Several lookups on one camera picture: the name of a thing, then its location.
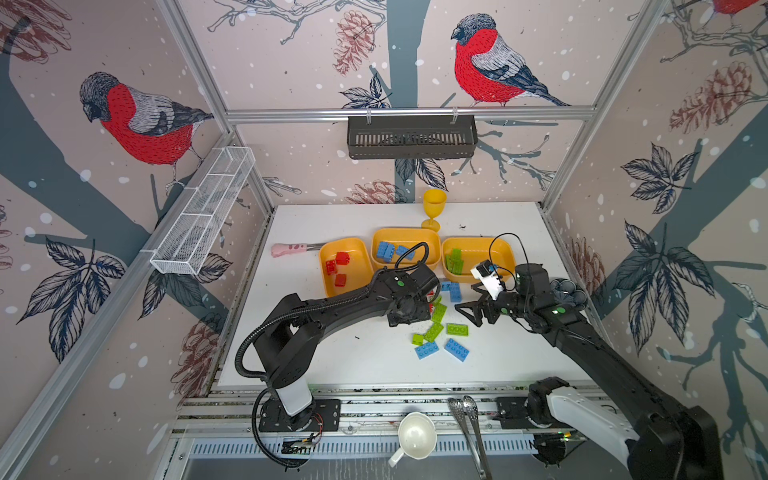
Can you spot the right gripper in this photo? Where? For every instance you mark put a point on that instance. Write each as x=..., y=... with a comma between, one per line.
x=486, y=300

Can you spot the white wire mesh basket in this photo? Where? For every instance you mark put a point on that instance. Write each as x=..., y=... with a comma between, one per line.
x=194, y=232

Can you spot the blue lego brick upturned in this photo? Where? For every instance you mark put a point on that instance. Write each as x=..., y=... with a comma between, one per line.
x=384, y=246

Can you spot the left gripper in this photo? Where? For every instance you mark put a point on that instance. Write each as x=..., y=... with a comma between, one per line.
x=424, y=313

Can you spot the metal tongs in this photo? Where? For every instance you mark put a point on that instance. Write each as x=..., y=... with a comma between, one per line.
x=466, y=414

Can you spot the yellow bin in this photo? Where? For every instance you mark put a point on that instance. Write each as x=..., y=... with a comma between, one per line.
x=359, y=271
x=476, y=250
x=408, y=237

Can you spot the red lego brick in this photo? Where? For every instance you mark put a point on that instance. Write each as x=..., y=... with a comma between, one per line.
x=342, y=258
x=330, y=267

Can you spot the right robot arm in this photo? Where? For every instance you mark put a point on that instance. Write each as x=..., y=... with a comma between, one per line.
x=652, y=434

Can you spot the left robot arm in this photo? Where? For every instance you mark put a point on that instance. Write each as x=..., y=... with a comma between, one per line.
x=280, y=350

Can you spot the left yellow bin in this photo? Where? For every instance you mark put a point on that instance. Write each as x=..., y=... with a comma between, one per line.
x=359, y=271

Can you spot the white measuring cup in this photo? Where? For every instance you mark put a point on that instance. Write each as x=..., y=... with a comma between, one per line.
x=417, y=438

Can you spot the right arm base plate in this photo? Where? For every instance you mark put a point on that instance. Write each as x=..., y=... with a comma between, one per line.
x=512, y=413

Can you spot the middle yellow bin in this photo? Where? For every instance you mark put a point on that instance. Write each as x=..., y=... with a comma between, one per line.
x=408, y=237

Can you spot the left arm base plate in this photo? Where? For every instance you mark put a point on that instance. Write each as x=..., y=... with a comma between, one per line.
x=322, y=415

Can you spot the green long lego brick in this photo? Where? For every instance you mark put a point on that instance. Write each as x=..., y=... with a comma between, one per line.
x=433, y=332

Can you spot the pink handled utensil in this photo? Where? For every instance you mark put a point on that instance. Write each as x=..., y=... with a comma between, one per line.
x=281, y=249

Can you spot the blue lego brick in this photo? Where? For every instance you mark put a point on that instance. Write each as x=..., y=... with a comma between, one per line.
x=426, y=349
x=456, y=350
x=386, y=256
x=402, y=251

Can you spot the yellow plastic goblet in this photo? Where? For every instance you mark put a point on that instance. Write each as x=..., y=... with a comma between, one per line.
x=434, y=201

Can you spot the black hanging basket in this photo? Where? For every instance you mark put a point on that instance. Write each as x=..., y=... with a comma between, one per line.
x=411, y=137

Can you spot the red lego brick front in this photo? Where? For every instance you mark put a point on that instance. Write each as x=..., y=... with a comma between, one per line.
x=330, y=267

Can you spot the right yellow bin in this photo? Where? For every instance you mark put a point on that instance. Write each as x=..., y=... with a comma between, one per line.
x=476, y=250

